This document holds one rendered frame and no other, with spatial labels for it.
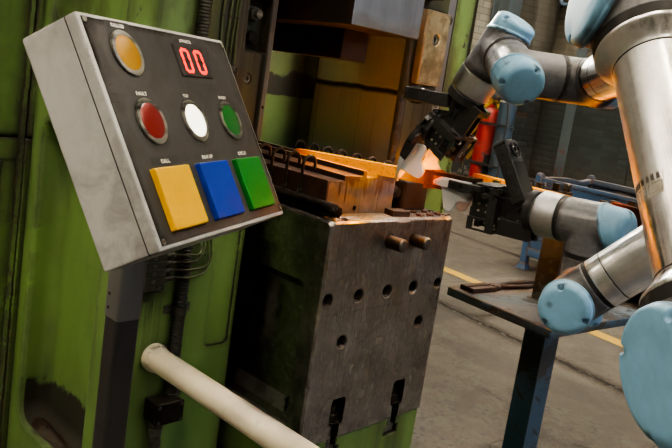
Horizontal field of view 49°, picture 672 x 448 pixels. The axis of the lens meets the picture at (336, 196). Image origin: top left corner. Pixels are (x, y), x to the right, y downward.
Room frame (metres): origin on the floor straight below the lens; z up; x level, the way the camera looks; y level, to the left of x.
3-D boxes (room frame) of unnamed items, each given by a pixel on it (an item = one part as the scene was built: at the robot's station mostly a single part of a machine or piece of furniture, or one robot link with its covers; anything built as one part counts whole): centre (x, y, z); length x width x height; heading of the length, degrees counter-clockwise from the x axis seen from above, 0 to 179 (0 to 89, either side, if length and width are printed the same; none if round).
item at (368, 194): (1.60, 0.10, 0.96); 0.42 x 0.20 x 0.09; 47
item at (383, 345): (1.64, 0.07, 0.69); 0.56 x 0.38 x 0.45; 47
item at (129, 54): (0.88, 0.27, 1.16); 0.05 x 0.03 x 0.04; 137
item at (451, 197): (1.32, -0.20, 0.99); 0.09 x 0.03 x 0.06; 50
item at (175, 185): (0.85, 0.18, 1.01); 0.07 x 0.05 x 0.07; 162
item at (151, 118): (0.87, 0.23, 1.09); 0.05 x 0.03 x 0.04; 137
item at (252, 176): (1.04, 0.12, 1.01); 0.07 x 0.05 x 0.07; 162
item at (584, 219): (1.15, -0.41, 1.00); 0.11 x 0.08 x 0.09; 47
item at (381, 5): (1.60, 0.10, 1.32); 0.42 x 0.20 x 0.10; 47
